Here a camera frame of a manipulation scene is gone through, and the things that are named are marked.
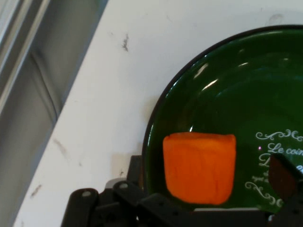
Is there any orange toy cube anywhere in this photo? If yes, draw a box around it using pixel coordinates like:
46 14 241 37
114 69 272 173
162 132 237 206

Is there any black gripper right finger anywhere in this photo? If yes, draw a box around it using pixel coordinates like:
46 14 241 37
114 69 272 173
268 153 303 227

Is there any metal wall rail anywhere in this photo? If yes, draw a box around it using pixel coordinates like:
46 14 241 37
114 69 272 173
0 0 105 227

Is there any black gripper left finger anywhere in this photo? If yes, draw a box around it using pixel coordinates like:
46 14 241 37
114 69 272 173
61 155 197 227

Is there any dark green plate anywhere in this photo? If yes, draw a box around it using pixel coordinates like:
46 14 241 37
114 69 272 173
142 23 303 213

